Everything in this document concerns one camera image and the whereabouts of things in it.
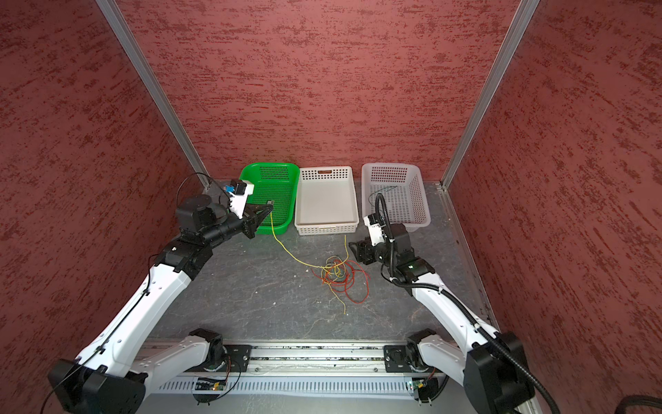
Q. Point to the green plastic basket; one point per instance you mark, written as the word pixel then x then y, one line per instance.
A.
pixel 276 183

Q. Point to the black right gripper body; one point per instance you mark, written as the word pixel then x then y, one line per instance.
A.
pixel 371 254

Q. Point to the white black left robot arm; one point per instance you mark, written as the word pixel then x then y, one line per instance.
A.
pixel 105 376

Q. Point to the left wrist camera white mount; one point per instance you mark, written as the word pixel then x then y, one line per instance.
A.
pixel 238 192

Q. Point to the right small circuit board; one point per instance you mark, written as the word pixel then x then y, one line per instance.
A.
pixel 424 390

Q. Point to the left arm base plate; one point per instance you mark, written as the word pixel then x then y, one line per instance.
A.
pixel 232 358

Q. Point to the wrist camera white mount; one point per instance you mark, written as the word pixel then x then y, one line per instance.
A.
pixel 375 226
pixel 238 192

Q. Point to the aluminium corner post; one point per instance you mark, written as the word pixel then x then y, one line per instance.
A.
pixel 513 37
pixel 118 24

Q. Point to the aluminium corner post right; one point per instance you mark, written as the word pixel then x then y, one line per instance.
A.
pixel 513 37

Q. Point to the white slotted cable duct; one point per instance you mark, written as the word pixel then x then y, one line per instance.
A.
pixel 395 388

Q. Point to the left small circuit board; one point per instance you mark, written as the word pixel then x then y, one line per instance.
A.
pixel 210 385

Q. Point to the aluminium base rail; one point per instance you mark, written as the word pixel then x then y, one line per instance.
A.
pixel 325 359

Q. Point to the small circuit board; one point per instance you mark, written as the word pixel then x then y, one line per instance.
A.
pixel 424 390
pixel 210 385

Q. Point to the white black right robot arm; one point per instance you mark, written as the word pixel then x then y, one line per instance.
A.
pixel 490 366

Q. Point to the aluminium corner post left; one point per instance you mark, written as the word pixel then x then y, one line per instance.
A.
pixel 118 24

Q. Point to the translucent white slotted basket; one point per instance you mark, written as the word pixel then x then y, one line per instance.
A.
pixel 403 190

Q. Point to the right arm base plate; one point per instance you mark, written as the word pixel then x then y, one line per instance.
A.
pixel 398 358

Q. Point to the cream perforated basket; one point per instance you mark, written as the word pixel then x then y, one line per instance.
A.
pixel 326 202

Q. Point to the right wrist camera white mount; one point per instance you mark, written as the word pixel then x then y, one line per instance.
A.
pixel 375 226

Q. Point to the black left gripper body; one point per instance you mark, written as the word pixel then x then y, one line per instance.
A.
pixel 248 220

